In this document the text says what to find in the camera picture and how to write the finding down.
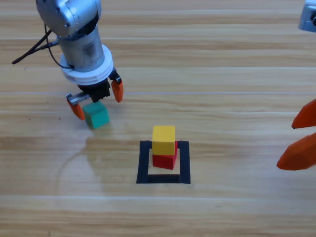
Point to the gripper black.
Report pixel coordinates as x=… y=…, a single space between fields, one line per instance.
x=98 y=91

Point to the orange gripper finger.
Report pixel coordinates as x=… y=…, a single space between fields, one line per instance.
x=306 y=116
x=298 y=155

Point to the green wooden cube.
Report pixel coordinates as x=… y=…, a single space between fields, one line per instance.
x=95 y=114

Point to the yellow wooden cube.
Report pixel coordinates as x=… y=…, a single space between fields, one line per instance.
x=163 y=140

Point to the red wooden cube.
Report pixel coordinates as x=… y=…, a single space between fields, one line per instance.
x=164 y=161

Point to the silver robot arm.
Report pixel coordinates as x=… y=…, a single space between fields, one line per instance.
x=81 y=51

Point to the black tape square outline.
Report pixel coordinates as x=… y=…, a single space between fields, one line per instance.
x=142 y=170

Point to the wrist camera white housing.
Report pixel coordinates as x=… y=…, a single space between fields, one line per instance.
x=308 y=19

